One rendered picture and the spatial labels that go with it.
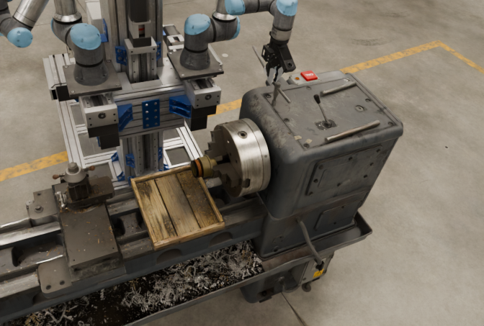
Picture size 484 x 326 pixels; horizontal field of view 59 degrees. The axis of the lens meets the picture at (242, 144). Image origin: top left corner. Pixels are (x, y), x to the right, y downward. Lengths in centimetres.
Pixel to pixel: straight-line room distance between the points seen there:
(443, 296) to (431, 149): 140
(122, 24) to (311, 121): 98
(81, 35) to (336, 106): 111
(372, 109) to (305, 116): 32
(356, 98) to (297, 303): 131
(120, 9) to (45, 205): 91
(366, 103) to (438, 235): 162
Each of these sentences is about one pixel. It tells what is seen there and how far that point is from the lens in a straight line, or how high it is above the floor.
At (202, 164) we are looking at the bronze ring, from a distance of 169.
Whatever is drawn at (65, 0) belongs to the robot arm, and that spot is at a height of 149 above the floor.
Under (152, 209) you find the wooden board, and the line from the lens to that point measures 184.
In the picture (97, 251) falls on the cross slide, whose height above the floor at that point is 97.
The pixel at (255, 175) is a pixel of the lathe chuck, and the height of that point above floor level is 113.
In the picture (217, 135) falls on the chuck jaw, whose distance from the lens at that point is 172.
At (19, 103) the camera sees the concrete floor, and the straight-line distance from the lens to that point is 386.
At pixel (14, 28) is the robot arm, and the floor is 150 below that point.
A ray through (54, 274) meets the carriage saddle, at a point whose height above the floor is 90.
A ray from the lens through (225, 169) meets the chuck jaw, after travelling 169.
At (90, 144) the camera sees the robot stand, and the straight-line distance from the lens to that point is 309.
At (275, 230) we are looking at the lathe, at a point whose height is 76.
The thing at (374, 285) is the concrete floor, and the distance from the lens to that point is 291.
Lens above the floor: 236
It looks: 44 degrees down
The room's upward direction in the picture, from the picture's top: 10 degrees clockwise
